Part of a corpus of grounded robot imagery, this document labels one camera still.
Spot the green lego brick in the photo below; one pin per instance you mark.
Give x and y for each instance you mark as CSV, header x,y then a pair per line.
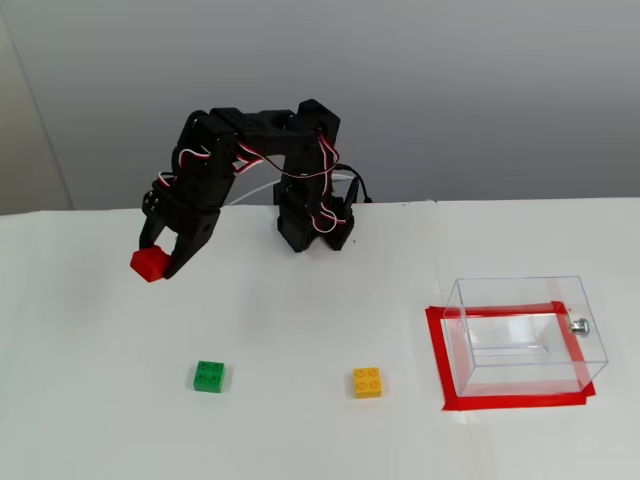
x,y
209,377

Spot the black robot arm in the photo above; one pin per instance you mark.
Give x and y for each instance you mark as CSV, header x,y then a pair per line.
x,y
300,150

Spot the transparent plastic box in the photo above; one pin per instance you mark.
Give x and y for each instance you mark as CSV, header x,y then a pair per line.
x,y
590,310

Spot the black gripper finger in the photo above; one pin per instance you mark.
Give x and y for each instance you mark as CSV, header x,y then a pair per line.
x,y
195,235
152,210

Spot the yellow lego brick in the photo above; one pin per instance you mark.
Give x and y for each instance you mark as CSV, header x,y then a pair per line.
x,y
369,383

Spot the red lego brick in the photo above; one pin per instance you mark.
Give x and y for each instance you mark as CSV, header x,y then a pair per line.
x,y
147,265

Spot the red tape frame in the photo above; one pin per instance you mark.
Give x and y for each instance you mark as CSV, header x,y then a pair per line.
x,y
515,402

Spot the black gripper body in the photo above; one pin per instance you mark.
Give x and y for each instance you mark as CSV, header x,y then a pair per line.
x,y
186,223

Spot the silver metal box lock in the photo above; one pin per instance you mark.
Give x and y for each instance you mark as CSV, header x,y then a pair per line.
x,y
580,327

